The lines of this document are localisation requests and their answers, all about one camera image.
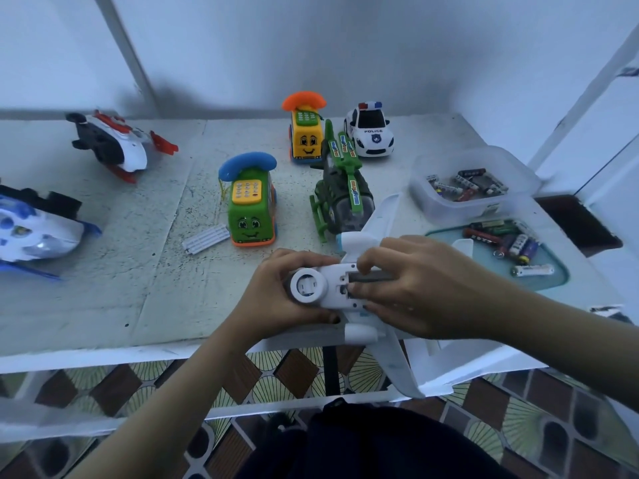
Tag person's right hand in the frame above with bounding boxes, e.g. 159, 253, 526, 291
344, 234, 523, 342

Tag white blue toy vehicle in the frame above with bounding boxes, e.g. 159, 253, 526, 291
0, 184, 104, 283

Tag clear plastic container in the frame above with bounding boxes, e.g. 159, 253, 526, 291
406, 144, 546, 228

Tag person's left hand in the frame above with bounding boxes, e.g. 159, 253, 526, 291
222, 249, 343, 347

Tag person's left forearm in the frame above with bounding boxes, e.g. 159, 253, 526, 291
70, 329, 256, 479

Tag yellow orange toy car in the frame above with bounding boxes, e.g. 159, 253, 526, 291
280, 90, 329, 164

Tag white battery cover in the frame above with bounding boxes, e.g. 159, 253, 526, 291
182, 223, 233, 257

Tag heap of mixed batteries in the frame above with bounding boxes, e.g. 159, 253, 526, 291
426, 168, 511, 204

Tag dark green toy helicopter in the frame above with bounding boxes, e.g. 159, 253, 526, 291
308, 118, 379, 244

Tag person's dark trousers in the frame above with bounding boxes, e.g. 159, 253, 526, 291
234, 399, 521, 479

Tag teal container lid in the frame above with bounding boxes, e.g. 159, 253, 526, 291
424, 216, 571, 295

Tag white toy airplane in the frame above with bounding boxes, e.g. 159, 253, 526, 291
252, 192, 477, 401

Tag black white toy car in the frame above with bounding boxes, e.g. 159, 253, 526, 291
343, 100, 397, 160

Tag red white toy vehicle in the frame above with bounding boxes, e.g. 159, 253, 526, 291
66, 108, 181, 186

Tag green orange toy car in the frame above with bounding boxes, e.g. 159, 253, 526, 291
218, 151, 280, 250

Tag dark brown storage box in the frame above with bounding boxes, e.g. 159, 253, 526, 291
537, 193, 626, 258

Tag pile of batteries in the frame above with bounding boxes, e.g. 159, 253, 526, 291
462, 219, 557, 279

